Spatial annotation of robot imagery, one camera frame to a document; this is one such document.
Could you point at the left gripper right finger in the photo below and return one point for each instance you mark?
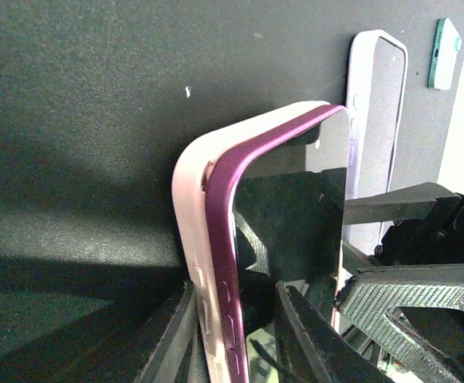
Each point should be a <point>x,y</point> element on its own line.
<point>309,349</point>

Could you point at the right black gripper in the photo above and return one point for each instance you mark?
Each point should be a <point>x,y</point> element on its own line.
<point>415,313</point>

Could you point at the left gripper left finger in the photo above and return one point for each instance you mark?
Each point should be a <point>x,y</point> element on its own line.
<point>163,340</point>

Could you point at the black phone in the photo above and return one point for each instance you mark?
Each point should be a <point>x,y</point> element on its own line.
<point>387,78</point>

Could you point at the pink phone case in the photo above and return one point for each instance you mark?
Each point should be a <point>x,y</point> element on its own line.
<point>203,185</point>

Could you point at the lilac phone case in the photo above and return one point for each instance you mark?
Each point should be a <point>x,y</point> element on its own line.
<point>359,84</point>

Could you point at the red phone case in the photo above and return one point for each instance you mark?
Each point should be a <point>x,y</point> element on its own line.
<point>274,206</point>

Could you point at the teal phone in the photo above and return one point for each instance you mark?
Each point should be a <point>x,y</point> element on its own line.
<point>447,45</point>

